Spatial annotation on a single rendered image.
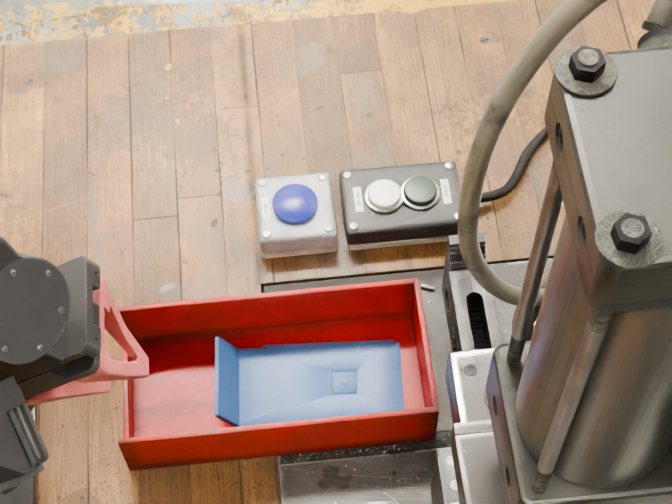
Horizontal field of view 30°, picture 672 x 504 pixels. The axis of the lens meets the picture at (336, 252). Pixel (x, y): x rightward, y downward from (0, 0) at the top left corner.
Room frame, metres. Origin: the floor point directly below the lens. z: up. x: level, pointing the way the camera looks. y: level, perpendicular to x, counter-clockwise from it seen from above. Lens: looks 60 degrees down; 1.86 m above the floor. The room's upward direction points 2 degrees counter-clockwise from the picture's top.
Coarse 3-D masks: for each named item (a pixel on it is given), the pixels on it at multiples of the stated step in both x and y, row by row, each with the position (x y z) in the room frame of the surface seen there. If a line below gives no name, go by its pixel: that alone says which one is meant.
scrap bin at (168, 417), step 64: (128, 320) 0.48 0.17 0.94; (192, 320) 0.48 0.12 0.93; (256, 320) 0.49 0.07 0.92; (320, 320) 0.49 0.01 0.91; (384, 320) 0.49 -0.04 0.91; (128, 384) 0.43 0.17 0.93; (192, 384) 0.44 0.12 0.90; (128, 448) 0.36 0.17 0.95; (192, 448) 0.37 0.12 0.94; (256, 448) 0.37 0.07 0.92; (320, 448) 0.37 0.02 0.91
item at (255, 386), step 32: (224, 352) 0.45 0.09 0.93; (256, 352) 0.46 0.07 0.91; (288, 352) 0.46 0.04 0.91; (320, 352) 0.46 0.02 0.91; (352, 352) 0.46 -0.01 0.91; (384, 352) 0.46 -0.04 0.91; (224, 384) 0.42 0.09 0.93; (256, 384) 0.43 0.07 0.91; (288, 384) 0.43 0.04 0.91; (320, 384) 0.43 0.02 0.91; (384, 384) 0.43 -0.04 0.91; (224, 416) 0.40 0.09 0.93; (256, 416) 0.40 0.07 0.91; (288, 416) 0.40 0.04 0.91; (320, 416) 0.40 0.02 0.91
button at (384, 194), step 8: (376, 184) 0.61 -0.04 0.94; (384, 184) 0.61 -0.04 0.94; (392, 184) 0.61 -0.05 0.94; (368, 192) 0.60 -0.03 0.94; (376, 192) 0.60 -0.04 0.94; (384, 192) 0.60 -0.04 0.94; (392, 192) 0.60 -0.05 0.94; (400, 192) 0.60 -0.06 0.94; (376, 200) 0.59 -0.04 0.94; (384, 200) 0.59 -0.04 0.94; (392, 200) 0.59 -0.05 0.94; (384, 208) 0.59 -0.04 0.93
